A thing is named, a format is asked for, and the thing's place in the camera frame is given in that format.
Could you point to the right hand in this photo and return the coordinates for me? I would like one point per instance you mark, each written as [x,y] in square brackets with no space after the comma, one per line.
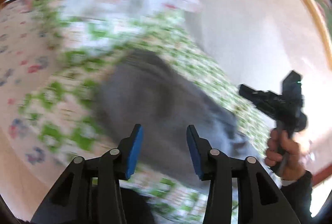
[283,156]

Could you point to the green white patterned quilt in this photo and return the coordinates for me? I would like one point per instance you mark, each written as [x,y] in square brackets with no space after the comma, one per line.
[167,37]

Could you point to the dark sleeve right forearm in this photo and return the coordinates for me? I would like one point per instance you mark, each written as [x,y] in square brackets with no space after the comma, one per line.
[298,193]

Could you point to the pink flowered bed sheet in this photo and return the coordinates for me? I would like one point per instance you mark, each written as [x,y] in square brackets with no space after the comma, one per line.
[18,63]

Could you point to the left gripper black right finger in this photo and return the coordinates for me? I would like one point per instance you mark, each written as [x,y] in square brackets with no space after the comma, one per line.
[259,198]

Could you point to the grey fleece pants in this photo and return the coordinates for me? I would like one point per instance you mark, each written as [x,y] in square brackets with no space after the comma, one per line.
[144,90]

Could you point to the floral pillow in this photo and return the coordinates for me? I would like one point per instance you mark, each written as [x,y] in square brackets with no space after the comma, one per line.
[82,29]

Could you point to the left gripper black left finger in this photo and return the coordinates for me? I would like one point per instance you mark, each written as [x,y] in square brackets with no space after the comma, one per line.
[88,191]

